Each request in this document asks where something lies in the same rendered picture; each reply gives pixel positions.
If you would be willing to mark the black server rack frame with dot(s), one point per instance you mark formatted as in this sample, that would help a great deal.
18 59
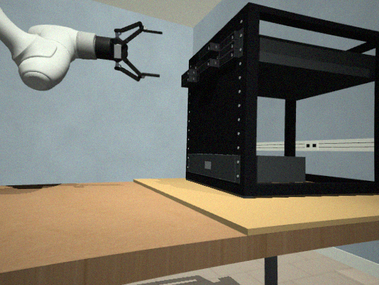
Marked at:
222 109

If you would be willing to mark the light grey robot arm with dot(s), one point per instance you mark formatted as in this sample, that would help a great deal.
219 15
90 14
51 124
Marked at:
43 64

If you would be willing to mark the tan flat board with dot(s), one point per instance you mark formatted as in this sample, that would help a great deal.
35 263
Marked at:
267 214

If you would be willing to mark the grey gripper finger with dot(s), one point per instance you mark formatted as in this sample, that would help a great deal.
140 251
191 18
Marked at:
140 75
142 28

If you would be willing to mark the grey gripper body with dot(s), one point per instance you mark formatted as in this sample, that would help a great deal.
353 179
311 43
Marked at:
102 48

